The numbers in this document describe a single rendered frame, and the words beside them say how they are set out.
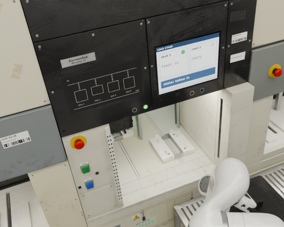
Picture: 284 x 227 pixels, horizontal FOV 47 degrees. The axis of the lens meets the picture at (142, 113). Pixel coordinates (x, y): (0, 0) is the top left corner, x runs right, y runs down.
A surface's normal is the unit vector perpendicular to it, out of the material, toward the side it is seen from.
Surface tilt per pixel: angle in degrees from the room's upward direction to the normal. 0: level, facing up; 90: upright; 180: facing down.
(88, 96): 90
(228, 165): 16
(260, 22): 90
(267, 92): 90
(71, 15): 90
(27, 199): 0
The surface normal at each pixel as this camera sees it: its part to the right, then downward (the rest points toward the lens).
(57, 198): 0.37, 0.51
